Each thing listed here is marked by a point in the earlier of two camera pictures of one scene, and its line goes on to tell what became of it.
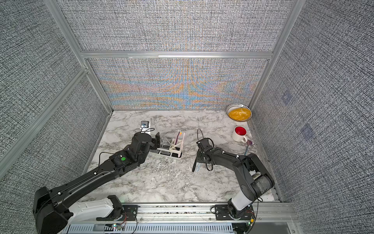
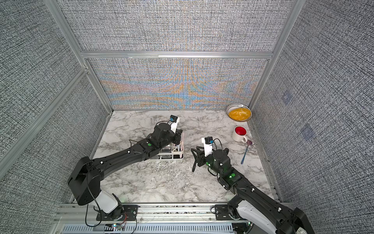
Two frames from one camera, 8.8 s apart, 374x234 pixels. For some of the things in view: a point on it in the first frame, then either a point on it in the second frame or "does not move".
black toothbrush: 194,165 does not move
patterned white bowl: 238,112 does not move
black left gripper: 156,141 to 177,136
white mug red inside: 239,134 does not move
